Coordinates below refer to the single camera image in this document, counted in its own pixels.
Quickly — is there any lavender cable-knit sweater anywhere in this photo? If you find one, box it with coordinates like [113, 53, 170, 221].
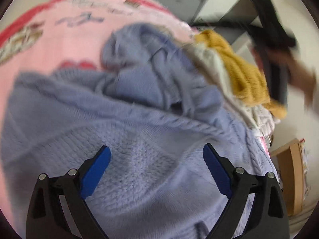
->
[1, 24, 275, 238]

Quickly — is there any right hand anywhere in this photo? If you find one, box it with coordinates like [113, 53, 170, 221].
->
[266, 49, 317, 107]

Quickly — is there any mustard yellow knit garment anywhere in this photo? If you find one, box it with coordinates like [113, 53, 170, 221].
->
[194, 30, 287, 120]

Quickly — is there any white cream garment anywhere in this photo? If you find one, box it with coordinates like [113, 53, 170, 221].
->
[184, 42, 281, 136]

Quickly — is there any pink cartoon-print blanket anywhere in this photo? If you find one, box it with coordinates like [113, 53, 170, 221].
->
[1, 0, 197, 140]

